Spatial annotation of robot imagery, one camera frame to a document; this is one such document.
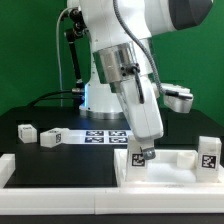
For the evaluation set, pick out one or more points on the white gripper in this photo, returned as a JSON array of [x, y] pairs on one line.
[[144, 118]]

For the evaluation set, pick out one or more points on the white square table top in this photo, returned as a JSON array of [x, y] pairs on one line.
[[169, 168]]

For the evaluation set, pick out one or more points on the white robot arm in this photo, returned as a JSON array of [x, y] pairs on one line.
[[119, 32]]

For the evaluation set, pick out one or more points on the tag marker sheet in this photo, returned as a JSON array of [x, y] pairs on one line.
[[97, 137]]

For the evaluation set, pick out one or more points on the white U-shaped fence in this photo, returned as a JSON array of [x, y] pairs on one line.
[[118, 200]]

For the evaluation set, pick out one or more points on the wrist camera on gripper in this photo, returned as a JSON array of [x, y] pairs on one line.
[[181, 103]]

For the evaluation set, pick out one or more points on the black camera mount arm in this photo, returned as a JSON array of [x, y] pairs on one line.
[[73, 34]]

